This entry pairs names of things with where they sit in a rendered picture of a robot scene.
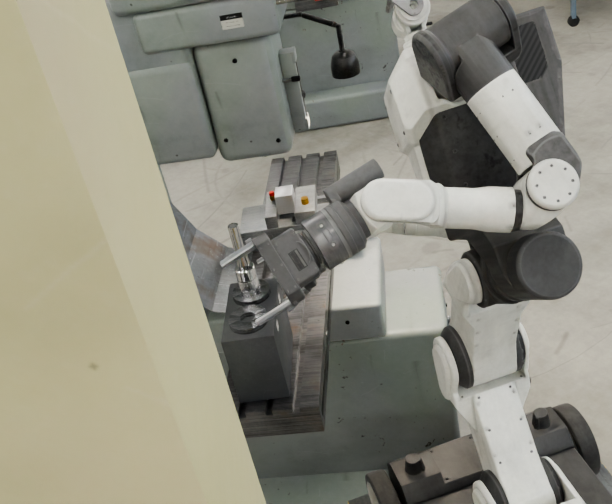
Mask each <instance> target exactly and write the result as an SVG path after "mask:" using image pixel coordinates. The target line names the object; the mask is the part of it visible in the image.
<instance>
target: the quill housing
mask: <svg viewBox="0 0 612 504"><path fill-rule="evenodd" d="M280 49H282V43H281V39H280V34H279V32H278V33H277V34H273V35H267V36H261V37H254V38H248V39H242V40H236V41H230V42H223V43H217V44H211V45H205V46H198V47H194V51H193V52H194V58H195V61H196V65H197V69H198V73H199V76H200V80H201V84H202V87H203V91H204V95H205V98H206V102H207V106H208V109H209V113H210V117H211V120H212V124H213V128H214V131H215V135H216V139H217V143H218V146H219V150H220V153H221V155H222V157H223V158H224V159H226V160H228V161H234V160H241V159H248V158H255V157H263V156H270V155H277V154H284V153H287V152H289V151H290V150H291V148H292V145H293V140H294V134H295V130H294V127H293V123H292V118H291V113H290V109H289V104H288V99H287V94H286V90H285V85H284V82H282V79H283V76H282V71H281V66H280V62H279V57H278V54H279V50H280Z"/></svg>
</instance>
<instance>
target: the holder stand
mask: <svg viewBox="0 0 612 504"><path fill-rule="evenodd" d="M258 280H259V284H260V287H261V289H260V291H259V292H258V293H257V294H256V295H253V296H243V295H242V294H241V291H240V288H239V284H238V283H232V284H230V287H229V293H228V299H227V306H226V312H225V319H224V325H223V332H222V338H221V345H222V348H223V351H224V354H225V358H226V361H227V364H228V367H229V370H230V373H231V377H232V380H233V383H234V386H235V389H236V392H237V396H238V399H239V402H240V403H245V402H253V401H261V400H269V399H277V398H285V397H290V391H291V369H292V347H293V334H292V330H291V326H290V322H289V318H288V314H287V310H284V311H283V312H281V313H280V314H278V315H276V316H275V317H273V318H271V319H270V320H268V321H267V322H265V323H263V324H262V325H258V324H257V323H256V320H257V319H259V318H260V317H262V316H263V315H265V314H266V313H268V312H269V311H271V310H273V309H274V308H276V307H277V306H279V305H280V304H282V303H283V302H282V300H283V299H284V298H283V294H282V290H281V286H280V285H279V283H278V282H277V280H276V278H275V277H274V278H267V279H258Z"/></svg>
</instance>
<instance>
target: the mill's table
mask: <svg viewBox="0 0 612 504"><path fill-rule="evenodd" d="M339 179H340V166H339V160H338V155H337V150H334V151H327V152H324V156H320V153H312V154H307V155H306V158H302V155H297V156H290V157H289V158H288V160H287V161H285V159H284V157H283V158H276V159H272V161H271V166H270V171H269V176H268V181H267V186H266V191H265V196H264V201H263V205H264V204H266V198H267V192H270V191H275V187H280V186H287V185H293V188H294V193H295V189H296V187H303V186H309V185H315V187H316V192H317V196H322V195H324V193H323V189H325V188H326V187H328V186H330V185H331V184H333V183H334V182H336V181H338V180H339ZM260 257H262V256H261V255H260V253H259V251H255V252H253V254H252V259H251V262H253V263H254V265H255V269H256V273H257V276H258V279H267V278H274V275H273V274H272V272H271V270H270V269H269V267H268V266H267V264H266V263H265V261H262V262H261V263H259V264H258V263H257V262H256V261H257V259H259V258H260ZM316 282H317V285H316V286H315V287H313V288H312V289H311V291H310V292H309V293H307V294H306V295H305V296H306V297H305V299H304V300H302V301H301V302H299V303H298V305H297V306H296V307H295V306H294V307H295V309H294V310H292V311H291V312H289V311H288V310H287V309H286V310H287V314H288V318H289V322H290V326H291V330H292V334H293V347H292V369H291V391H290V397H285V398H277V399H269V400H261V401H253V402H245V403H240V402H239V399H238V396H237V392H236V389H235V386H234V383H233V380H232V377H231V373H230V370H229V372H228V377H227V383H228V386H229V389H230V392H231V395H232V399H233V402H234V405H235V408H236V411H237V414H238V417H239V420H240V423H241V427H242V430H243V433H244V436H245V438H251V437H263V436H274V435H286V434H298V433H310V432H322V431H325V414H326V398H327V381H328V365H329V348H330V332H331V315H332V299H333V282H334V268H333V269H331V270H329V269H328V268H327V270H326V271H325V272H323V273H321V274H320V277H319V278H317V279H316Z"/></svg>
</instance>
